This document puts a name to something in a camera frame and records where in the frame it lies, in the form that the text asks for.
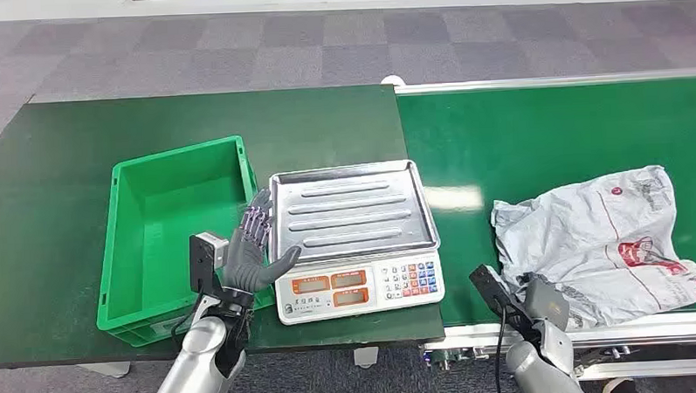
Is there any green plastic crate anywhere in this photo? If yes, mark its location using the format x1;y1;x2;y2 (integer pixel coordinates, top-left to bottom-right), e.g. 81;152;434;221
89;134;279;350

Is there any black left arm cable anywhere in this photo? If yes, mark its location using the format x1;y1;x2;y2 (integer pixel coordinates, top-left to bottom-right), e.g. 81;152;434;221
167;290;210;350

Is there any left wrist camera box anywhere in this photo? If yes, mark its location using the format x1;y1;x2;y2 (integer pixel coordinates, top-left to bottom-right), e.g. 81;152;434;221
188;231;231;296

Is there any white table foot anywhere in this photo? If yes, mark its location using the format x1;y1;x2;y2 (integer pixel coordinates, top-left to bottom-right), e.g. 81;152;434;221
75;361;133;382
353;346;381;370

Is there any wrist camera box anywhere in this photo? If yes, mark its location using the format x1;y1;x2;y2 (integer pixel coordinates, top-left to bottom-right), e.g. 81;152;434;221
468;262;527;326
188;231;231;296

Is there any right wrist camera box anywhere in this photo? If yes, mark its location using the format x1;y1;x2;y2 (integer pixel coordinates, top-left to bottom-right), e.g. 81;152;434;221
468;262;527;326

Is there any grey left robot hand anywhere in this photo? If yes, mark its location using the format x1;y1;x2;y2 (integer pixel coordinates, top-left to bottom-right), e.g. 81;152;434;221
217;187;304;297

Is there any white plastic mailer package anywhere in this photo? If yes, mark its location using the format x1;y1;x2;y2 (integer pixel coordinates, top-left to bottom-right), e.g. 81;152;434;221
489;163;696;334

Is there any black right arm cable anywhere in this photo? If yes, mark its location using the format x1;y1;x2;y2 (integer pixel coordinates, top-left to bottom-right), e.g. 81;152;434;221
492;304;511;393

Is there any green conveyor belt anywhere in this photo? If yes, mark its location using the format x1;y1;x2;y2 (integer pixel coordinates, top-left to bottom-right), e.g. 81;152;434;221
395;76;696;328

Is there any steel scale tray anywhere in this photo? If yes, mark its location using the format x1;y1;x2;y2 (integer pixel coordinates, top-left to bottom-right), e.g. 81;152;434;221
266;157;442;268

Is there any white electronic scale body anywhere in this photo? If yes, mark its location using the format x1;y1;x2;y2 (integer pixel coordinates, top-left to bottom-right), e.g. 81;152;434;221
272;248;448;328

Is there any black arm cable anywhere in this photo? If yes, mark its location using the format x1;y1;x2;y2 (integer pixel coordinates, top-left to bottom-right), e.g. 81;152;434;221
492;304;511;393
167;290;210;350

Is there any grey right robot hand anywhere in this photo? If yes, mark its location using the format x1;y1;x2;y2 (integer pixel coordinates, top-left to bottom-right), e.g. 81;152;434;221
519;272;585;334

